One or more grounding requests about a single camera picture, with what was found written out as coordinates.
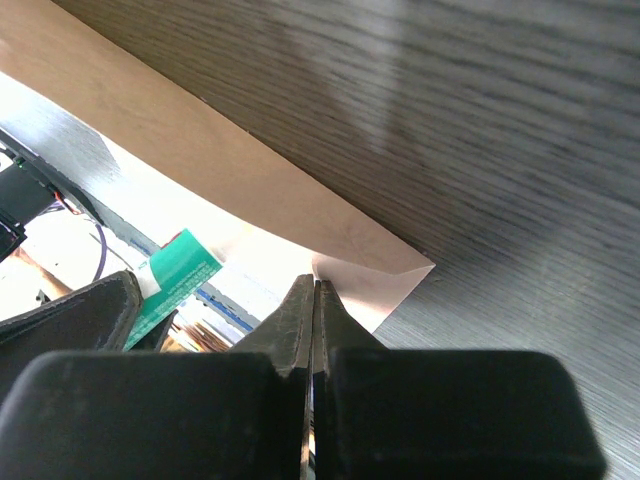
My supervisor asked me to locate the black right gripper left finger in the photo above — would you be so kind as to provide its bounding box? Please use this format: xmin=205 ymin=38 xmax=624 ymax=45
xmin=1 ymin=275 xmax=314 ymax=479

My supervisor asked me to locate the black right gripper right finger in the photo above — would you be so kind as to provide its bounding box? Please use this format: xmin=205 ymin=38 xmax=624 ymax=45
xmin=319 ymin=281 xmax=607 ymax=479

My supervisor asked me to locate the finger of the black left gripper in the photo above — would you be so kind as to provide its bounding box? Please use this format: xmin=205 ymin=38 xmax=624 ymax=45
xmin=1 ymin=271 xmax=143 ymax=397

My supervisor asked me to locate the pink envelope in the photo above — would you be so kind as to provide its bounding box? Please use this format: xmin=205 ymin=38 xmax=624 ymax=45
xmin=1 ymin=1 xmax=433 ymax=330

